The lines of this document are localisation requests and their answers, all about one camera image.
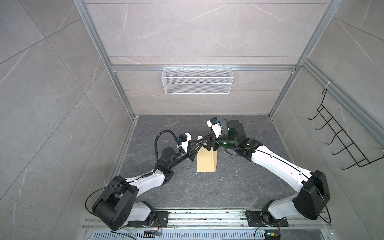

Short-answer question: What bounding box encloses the yellow kraft envelope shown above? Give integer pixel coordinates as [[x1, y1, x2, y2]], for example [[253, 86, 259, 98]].
[[197, 147, 218, 173]]

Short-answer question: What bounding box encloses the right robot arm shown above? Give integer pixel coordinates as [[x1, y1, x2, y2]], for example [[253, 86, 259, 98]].
[[207, 118, 331, 226]]

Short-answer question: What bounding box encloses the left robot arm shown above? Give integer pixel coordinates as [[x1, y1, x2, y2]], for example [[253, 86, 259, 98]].
[[91, 147, 200, 231]]

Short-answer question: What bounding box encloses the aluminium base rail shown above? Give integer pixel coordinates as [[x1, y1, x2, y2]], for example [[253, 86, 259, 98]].
[[77, 209, 338, 240]]

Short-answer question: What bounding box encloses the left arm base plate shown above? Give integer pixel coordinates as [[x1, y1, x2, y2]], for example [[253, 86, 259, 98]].
[[127, 211, 169, 228]]

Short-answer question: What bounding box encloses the white wire mesh basket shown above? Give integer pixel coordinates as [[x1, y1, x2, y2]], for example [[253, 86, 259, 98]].
[[162, 67, 234, 95]]

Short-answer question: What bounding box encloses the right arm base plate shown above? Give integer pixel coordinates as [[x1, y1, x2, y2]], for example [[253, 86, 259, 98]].
[[245, 210, 289, 227]]

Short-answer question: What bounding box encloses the black wire hook rack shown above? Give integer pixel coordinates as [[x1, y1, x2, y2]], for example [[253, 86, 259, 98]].
[[308, 89, 384, 170]]

